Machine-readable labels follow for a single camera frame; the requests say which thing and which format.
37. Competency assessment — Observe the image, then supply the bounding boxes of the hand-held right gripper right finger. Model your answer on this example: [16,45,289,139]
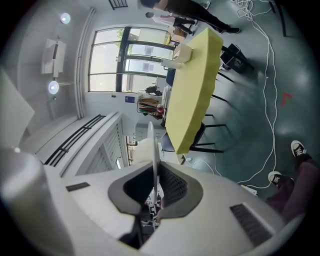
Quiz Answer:
[139,161,308,256]

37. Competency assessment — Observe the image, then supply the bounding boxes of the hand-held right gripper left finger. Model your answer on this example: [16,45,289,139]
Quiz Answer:
[42,161,154,256]

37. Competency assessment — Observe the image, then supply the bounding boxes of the white round object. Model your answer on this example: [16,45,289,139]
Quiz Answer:
[134,138,155,166]

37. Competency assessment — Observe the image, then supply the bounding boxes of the white round plate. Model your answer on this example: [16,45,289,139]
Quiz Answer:
[147,121,161,208]

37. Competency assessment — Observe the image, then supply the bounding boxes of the black railing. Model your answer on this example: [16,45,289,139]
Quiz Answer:
[43,114,108,166]

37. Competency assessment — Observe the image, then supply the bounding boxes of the person's black sneaker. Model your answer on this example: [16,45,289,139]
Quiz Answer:
[290,139,307,158]
[267,171,289,187]

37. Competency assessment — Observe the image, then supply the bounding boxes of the grey locker cabinet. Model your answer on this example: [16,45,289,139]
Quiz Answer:
[135,122,164,141]

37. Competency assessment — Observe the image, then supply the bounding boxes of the person's body in dark clothing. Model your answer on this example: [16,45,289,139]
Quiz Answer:
[264,152,316,221]

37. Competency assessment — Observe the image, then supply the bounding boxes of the black clothes rack with clothes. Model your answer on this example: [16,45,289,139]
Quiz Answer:
[136,86,166,121]

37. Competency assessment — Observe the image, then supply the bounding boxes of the round ceiling lamp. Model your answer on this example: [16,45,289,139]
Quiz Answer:
[47,80,60,95]
[59,12,72,25]

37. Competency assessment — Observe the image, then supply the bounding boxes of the stack of white boards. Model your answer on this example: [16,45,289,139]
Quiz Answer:
[161,84,172,121]

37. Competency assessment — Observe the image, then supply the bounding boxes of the black backpack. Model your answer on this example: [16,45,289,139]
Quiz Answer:
[145,85,164,96]

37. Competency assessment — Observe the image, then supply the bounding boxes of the white ceiling air conditioner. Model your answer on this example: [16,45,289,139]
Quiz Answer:
[40,38,68,78]

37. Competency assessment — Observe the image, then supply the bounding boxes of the black storage box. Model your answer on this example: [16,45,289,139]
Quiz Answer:
[220,43,255,75]

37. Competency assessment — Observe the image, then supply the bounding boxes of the beige tissue box organizer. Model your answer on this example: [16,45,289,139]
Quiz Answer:
[172,43,195,63]

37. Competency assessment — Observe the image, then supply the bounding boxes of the open cardboard box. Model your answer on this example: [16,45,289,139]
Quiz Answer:
[172,27,186,44]

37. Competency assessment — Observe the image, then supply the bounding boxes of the thin white cable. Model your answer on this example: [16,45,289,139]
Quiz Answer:
[186,158,222,176]

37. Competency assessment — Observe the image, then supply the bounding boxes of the white wall pipes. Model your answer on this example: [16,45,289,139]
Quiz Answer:
[75,7,97,120]

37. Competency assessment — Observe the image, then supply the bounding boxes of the white bottle with green handle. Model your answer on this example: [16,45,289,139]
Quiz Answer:
[160,58,184,70]

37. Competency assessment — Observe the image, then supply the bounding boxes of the long tangled white cable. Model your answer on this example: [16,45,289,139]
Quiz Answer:
[230,0,279,190]

